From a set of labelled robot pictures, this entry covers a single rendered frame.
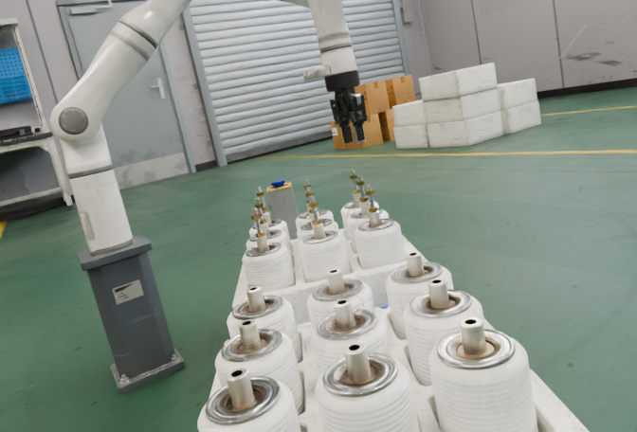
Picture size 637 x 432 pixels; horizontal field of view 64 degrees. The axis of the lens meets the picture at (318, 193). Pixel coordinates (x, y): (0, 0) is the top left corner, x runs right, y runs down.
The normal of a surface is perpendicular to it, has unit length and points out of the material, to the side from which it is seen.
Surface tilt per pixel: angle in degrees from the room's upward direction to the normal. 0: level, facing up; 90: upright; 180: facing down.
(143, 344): 90
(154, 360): 90
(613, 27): 90
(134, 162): 90
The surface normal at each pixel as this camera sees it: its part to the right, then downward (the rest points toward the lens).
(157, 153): 0.48, 0.06
